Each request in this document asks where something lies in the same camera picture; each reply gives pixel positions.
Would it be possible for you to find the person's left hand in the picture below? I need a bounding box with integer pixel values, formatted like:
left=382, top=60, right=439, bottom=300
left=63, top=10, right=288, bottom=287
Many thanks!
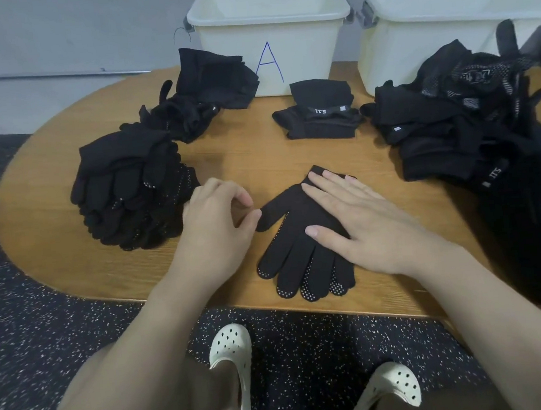
left=158, top=173, right=270, bottom=299

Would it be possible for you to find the person's right hand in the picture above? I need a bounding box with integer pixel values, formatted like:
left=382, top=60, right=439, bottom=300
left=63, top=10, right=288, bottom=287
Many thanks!
left=299, top=157, right=455, bottom=290

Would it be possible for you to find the black dotted glove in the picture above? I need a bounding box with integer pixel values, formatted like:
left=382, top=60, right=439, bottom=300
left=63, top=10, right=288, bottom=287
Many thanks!
left=246, top=161, right=361, bottom=308
left=64, top=119, right=205, bottom=257

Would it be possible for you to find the pile of black gloves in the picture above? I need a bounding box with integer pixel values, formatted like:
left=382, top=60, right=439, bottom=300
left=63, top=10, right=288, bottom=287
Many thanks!
left=132, top=13, right=541, bottom=225
left=64, top=119, right=205, bottom=257

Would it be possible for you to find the stack of black gloves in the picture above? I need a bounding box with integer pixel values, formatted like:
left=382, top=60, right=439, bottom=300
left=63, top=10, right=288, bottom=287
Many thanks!
left=64, top=119, right=205, bottom=257

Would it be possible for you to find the white plastic bin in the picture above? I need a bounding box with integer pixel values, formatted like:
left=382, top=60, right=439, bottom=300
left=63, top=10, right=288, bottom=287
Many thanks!
left=351, top=0, right=541, bottom=98
left=182, top=0, right=361, bottom=106

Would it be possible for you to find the person's right forearm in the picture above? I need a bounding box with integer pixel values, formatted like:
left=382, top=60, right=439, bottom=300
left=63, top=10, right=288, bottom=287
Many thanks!
left=412, top=234, right=541, bottom=410

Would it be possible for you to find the person's left forearm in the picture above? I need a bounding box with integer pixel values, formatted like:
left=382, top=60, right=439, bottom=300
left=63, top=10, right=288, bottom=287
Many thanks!
left=12, top=274, right=215, bottom=410

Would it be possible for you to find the person's left white shoe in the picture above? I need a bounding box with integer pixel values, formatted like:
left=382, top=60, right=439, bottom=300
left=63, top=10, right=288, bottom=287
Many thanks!
left=202, top=322, right=259, bottom=410

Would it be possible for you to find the person's white shoe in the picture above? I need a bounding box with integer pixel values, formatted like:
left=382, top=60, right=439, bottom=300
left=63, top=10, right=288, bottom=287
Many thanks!
left=202, top=322, right=259, bottom=410
left=337, top=359, right=424, bottom=410

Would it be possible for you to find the person's right white shoe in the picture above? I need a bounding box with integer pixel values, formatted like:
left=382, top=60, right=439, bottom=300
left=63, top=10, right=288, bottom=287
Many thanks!
left=337, top=359, right=424, bottom=410

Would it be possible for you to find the person's left leg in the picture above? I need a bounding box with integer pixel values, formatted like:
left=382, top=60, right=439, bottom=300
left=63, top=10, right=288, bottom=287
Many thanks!
left=174, top=344, right=246, bottom=410

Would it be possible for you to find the grey wall pipe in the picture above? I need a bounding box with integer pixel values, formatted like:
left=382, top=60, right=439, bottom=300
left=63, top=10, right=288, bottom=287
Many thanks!
left=0, top=53, right=192, bottom=89

